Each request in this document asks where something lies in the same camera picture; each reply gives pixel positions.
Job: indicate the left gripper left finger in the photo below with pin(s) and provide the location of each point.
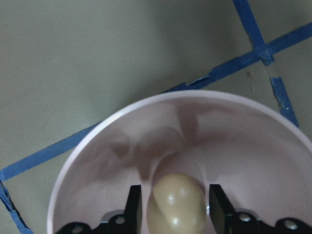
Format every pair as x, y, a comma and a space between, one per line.
127, 222

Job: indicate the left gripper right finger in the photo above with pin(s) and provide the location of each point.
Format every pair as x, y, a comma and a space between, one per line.
228, 220

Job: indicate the brown egg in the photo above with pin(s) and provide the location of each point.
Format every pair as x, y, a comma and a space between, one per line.
176, 206

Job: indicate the pink bowl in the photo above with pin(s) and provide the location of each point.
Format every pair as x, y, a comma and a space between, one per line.
262, 161

